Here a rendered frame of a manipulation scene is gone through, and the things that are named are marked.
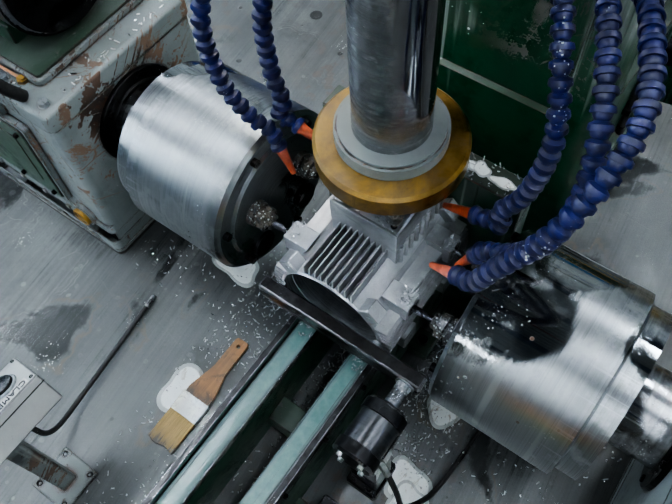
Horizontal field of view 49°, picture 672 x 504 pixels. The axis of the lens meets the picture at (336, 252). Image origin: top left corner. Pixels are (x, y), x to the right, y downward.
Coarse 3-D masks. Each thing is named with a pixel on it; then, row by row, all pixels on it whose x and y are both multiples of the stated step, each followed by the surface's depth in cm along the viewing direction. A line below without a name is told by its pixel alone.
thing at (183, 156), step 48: (144, 96) 99; (192, 96) 97; (144, 144) 97; (192, 144) 94; (240, 144) 93; (288, 144) 98; (144, 192) 100; (192, 192) 95; (240, 192) 95; (288, 192) 106; (192, 240) 101; (240, 240) 101
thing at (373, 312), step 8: (448, 200) 96; (440, 208) 96; (448, 216) 96; (456, 216) 96; (288, 256) 93; (296, 256) 93; (288, 264) 92; (296, 264) 93; (296, 272) 93; (368, 304) 89; (376, 304) 89; (360, 312) 89; (368, 312) 88; (376, 312) 89; (384, 312) 89; (368, 320) 90; (376, 320) 89
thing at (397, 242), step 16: (336, 208) 91; (352, 208) 93; (432, 208) 93; (336, 224) 94; (352, 224) 91; (368, 224) 89; (384, 224) 91; (400, 224) 88; (416, 224) 91; (384, 240) 89; (400, 240) 89; (416, 240) 94; (400, 256) 92
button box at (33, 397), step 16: (16, 368) 90; (16, 384) 88; (32, 384) 87; (48, 384) 89; (0, 400) 87; (16, 400) 86; (32, 400) 88; (48, 400) 89; (0, 416) 85; (16, 416) 87; (32, 416) 88; (0, 432) 86; (16, 432) 87; (0, 448) 86; (0, 464) 87
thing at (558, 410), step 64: (576, 256) 86; (448, 320) 89; (512, 320) 80; (576, 320) 78; (640, 320) 79; (448, 384) 84; (512, 384) 80; (576, 384) 77; (640, 384) 76; (512, 448) 85; (576, 448) 80; (640, 448) 82
